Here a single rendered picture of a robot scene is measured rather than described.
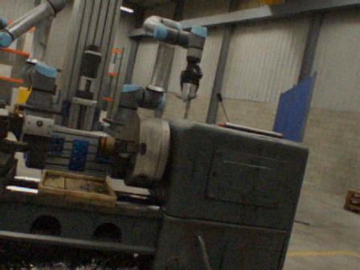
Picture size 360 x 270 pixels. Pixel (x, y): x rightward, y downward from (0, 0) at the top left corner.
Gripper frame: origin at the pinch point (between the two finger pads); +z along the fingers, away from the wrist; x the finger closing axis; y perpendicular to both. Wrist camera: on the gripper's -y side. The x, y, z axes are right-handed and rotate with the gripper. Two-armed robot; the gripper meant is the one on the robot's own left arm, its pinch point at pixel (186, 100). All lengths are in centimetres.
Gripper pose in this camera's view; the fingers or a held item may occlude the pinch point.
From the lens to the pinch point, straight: 195.3
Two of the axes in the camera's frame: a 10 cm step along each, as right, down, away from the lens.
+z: -2.0, 9.8, 0.5
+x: -9.5, -1.8, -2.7
